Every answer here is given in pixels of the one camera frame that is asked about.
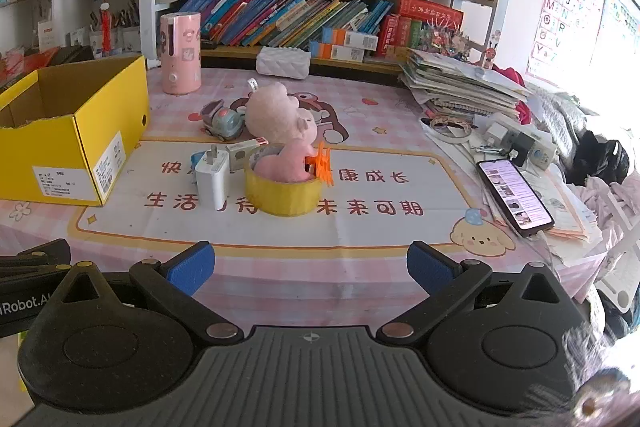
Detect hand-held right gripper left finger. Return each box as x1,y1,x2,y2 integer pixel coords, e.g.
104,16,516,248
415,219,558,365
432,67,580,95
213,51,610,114
47,241,246,348

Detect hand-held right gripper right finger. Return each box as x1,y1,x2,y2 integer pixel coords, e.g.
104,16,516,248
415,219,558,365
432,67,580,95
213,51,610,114
375,241,577,346

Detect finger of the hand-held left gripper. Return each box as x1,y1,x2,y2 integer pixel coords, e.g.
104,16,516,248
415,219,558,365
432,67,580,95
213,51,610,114
0,264,68,282
0,238,72,268

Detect white charger plug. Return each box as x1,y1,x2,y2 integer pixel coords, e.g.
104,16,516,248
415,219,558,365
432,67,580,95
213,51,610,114
194,145,231,212

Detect yellow cardboard box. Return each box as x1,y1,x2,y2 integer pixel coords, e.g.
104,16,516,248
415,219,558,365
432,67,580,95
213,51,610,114
0,55,151,207

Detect yellow tape roll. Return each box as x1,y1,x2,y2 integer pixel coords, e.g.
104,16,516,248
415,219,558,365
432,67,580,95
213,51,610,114
244,145,326,217

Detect small white carton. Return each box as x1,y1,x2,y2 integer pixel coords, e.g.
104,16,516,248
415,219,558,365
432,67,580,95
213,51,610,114
225,137,270,173

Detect grey blue toy car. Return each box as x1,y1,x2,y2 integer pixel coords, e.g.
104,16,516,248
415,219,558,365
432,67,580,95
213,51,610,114
200,101,247,142

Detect orange plastic clip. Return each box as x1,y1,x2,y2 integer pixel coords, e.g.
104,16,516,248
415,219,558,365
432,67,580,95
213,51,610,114
306,142,335,188

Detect pink plush toy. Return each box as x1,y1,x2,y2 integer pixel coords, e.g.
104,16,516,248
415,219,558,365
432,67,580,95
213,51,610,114
243,82,321,184

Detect pink printed tablecloth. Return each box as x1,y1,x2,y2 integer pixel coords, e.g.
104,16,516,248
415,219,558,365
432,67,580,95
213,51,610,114
0,66,618,343

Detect black smartphone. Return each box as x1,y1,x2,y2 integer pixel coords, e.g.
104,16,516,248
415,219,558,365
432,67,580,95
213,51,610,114
476,159,556,238

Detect white power strip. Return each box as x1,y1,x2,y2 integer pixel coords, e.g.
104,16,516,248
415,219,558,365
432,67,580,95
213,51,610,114
481,113,559,168

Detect pale pink cloth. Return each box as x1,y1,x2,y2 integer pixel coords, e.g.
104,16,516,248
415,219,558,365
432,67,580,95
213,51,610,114
570,177,640,260

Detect stack of papers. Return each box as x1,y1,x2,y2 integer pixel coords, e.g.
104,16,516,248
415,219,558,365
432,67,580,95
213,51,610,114
399,48,535,118

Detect black printer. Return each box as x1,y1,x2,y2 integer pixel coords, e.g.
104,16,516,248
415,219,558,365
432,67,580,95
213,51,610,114
0,45,97,84

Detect dark cloth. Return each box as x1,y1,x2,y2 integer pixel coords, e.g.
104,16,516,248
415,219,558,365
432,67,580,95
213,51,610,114
571,131,632,186

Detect pink cylindrical humidifier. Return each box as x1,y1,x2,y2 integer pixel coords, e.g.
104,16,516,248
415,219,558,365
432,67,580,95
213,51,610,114
160,12,203,96

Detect white quilted pouch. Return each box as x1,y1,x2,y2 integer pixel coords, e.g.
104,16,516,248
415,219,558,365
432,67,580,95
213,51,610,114
255,47,310,80

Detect red white stick toy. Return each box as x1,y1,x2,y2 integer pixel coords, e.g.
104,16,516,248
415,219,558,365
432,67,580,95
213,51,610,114
99,3,112,58

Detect colourful paper ornament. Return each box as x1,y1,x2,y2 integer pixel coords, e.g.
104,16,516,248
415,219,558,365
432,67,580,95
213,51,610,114
419,18,472,58

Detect orange white carton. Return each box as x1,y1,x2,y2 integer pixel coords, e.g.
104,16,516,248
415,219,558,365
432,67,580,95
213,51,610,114
322,27,380,50
309,41,366,63

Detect pen holders with pens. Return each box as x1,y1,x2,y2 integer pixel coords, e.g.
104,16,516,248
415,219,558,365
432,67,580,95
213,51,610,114
89,0,142,54

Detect white side shelf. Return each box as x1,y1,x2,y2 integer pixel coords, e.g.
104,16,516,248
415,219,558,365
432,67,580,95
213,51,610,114
0,0,142,58

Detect red boxed book set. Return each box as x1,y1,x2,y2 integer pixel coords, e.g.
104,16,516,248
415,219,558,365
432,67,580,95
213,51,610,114
377,0,464,56

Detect row of colourful books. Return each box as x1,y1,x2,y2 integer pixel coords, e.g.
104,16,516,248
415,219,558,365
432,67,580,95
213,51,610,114
175,0,397,49

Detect white tape ring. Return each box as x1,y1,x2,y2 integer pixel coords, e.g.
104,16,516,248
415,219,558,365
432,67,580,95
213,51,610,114
429,116,474,144

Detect alphabet wall poster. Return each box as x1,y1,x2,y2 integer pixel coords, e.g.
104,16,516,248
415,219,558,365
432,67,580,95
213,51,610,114
526,0,607,88

